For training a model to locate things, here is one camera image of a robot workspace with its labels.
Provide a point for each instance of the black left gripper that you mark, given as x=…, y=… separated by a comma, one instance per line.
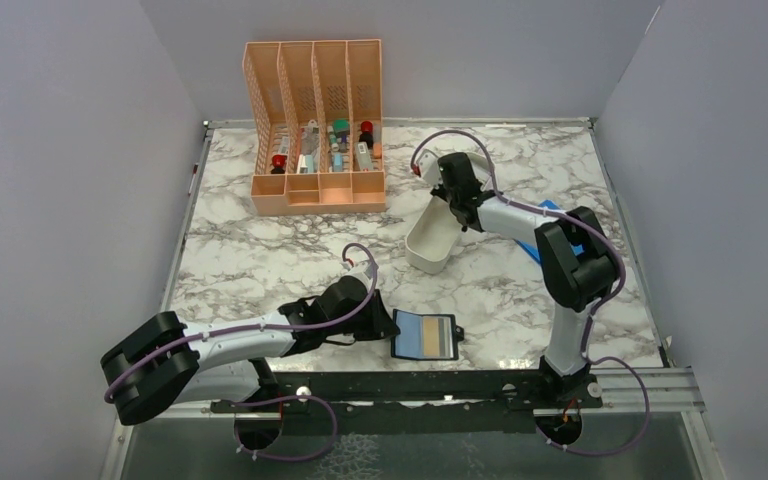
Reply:
x=381, y=324

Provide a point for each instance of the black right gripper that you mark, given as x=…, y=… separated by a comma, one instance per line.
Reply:
x=440, y=191

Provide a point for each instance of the white oblong plastic tray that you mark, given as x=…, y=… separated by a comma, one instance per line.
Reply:
x=432, y=238

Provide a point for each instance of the black leather card holder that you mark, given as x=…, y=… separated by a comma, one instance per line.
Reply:
x=407, y=345

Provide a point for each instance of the gold VIP card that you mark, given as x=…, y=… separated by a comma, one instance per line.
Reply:
x=435, y=337

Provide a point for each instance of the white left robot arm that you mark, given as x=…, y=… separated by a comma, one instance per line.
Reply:
x=167, y=361

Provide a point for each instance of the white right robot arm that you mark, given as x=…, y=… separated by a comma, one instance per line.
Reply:
x=578, y=264

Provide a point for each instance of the red cap bottle right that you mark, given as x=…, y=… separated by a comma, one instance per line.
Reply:
x=366, y=135

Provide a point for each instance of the red cap bottle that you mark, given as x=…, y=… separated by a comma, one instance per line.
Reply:
x=366, y=135
x=279, y=164

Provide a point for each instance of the green cap bottle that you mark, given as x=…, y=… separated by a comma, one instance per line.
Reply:
x=339, y=134

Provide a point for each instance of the red cap bottle left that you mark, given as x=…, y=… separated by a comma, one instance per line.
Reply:
x=279, y=164

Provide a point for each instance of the orange plastic file organizer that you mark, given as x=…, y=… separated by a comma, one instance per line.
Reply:
x=296, y=90

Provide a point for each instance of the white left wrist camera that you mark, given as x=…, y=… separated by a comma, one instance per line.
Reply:
x=364, y=271

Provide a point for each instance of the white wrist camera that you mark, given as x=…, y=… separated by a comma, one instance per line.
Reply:
x=426, y=167
x=364, y=271

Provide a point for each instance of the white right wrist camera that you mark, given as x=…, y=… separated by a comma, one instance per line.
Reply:
x=426, y=167

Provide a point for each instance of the black metal base rail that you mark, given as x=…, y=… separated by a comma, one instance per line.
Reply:
x=392, y=402

